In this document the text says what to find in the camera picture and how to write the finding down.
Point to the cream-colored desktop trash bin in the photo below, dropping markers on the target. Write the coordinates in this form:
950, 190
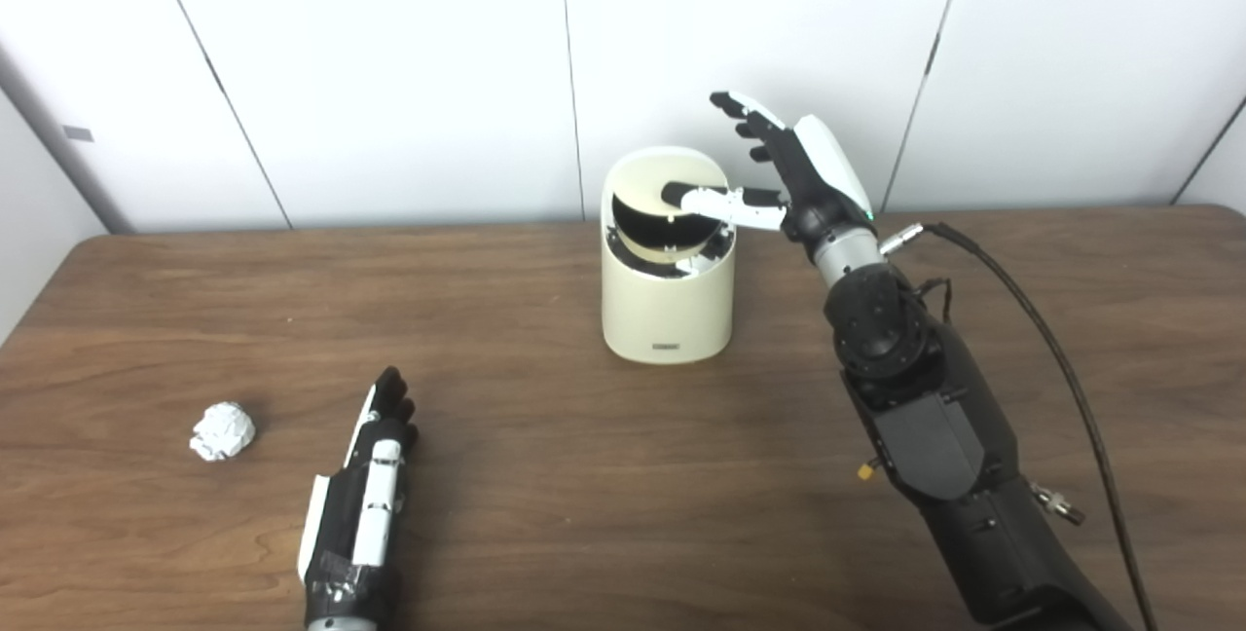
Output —
667, 310

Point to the cream round bin lid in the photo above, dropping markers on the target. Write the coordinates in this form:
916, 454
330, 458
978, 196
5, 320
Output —
652, 178

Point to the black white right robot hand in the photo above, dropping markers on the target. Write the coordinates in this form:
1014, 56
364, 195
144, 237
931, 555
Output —
823, 173

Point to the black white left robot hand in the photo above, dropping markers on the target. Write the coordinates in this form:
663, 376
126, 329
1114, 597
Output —
341, 534

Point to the white paper ball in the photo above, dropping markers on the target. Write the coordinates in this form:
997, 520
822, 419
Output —
223, 431

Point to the grey tape patch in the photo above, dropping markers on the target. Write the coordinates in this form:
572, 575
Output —
78, 133

